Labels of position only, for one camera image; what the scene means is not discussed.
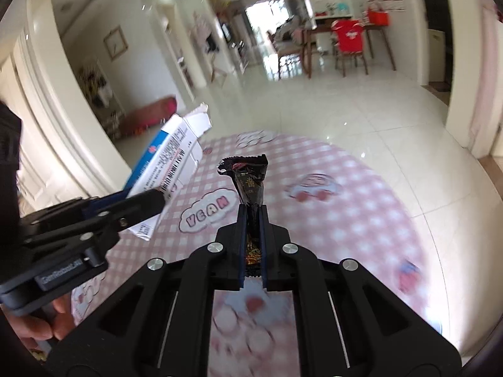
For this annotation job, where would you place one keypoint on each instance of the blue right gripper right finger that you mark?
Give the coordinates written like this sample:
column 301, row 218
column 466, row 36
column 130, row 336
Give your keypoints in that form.
column 263, row 225

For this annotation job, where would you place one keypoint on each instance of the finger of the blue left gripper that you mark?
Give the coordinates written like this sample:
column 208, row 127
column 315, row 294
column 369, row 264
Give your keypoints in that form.
column 94, row 206

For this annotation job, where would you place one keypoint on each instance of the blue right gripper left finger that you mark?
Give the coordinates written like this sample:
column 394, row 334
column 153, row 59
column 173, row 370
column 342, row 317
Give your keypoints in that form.
column 241, row 224

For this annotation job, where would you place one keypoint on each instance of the dark snack wrapper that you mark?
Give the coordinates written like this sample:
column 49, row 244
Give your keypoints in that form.
column 248, row 174

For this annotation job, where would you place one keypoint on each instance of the blue white carton box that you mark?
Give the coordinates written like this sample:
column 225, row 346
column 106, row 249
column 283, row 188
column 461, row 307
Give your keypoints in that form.
column 168, row 163

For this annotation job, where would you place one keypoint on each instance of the person's left hand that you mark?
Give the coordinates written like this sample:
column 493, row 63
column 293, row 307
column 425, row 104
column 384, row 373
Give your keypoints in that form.
column 30, row 329

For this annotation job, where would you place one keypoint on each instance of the pink checkered tablecloth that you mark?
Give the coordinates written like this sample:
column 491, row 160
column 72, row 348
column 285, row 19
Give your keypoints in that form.
column 330, row 203

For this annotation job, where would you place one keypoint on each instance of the pink low bench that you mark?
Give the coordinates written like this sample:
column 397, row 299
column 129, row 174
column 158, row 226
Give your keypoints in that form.
column 147, row 116

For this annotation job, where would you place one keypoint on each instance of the wooden chair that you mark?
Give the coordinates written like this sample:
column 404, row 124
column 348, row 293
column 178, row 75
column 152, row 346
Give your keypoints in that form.
column 289, row 45

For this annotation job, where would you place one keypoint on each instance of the wooden dining table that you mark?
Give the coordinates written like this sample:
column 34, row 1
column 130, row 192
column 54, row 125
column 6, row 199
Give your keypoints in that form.
column 308, row 38

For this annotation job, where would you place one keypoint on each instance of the chair with red shirt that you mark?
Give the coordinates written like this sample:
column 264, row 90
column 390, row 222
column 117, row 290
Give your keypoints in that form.
column 348, row 33

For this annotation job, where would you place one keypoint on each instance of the red basket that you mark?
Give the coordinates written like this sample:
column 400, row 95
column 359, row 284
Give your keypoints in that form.
column 379, row 17

